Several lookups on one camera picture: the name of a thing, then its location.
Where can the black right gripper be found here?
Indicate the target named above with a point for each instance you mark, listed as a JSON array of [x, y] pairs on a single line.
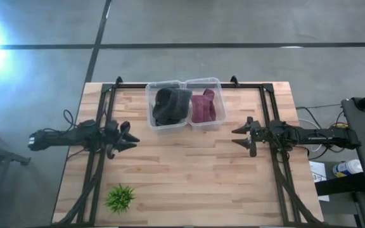
[[255, 134]]

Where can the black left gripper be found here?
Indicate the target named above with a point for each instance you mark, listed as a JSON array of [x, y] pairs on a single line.
[[114, 137]]

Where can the maroon cap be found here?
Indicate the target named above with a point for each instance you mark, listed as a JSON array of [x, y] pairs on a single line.
[[203, 107]]

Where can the olive brown cap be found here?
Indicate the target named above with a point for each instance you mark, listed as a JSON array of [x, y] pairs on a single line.
[[173, 103]]

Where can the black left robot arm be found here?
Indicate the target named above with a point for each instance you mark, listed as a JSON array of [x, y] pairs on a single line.
[[62, 136]]

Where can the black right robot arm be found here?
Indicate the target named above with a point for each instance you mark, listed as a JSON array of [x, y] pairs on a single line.
[[312, 136]]

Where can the clear plastic container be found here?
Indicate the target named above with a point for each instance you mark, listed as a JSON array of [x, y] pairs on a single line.
[[219, 101], [166, 126]]

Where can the small green artificial plant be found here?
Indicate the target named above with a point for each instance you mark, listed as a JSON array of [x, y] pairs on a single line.
[[119, 198]]

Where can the white paper sheet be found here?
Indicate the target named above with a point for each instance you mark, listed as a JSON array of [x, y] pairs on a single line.
[[319, 177]]

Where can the white blue spray can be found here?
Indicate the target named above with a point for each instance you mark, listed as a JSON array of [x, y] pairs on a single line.
[[347, 168]]

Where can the black aluminium table frame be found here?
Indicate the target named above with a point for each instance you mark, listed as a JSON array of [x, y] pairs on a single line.
[[266, 104]]

